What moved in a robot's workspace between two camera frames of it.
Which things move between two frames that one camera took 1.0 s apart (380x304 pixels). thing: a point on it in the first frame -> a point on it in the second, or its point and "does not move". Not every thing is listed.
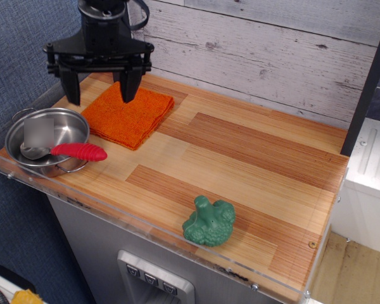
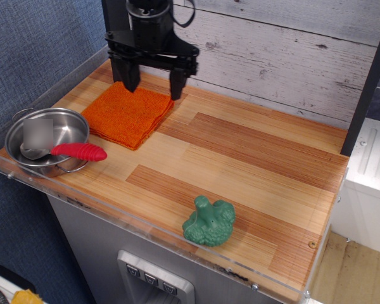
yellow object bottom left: (26, 297) does not move
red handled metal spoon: (78, 151) does not move
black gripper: (104, 43) -> (154, 41)
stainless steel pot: (47, 127) does not move
